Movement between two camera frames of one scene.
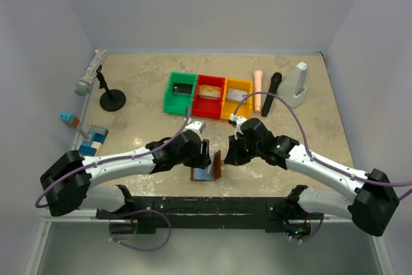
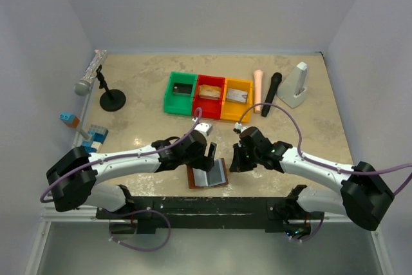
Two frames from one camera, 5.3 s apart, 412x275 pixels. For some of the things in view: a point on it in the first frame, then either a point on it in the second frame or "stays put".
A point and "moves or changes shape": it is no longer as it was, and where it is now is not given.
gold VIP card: (206, 90) stays put
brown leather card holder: (211, 173) moves or changes shape
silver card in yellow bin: (236, 95) stays put
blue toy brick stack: (91, 147) stays put
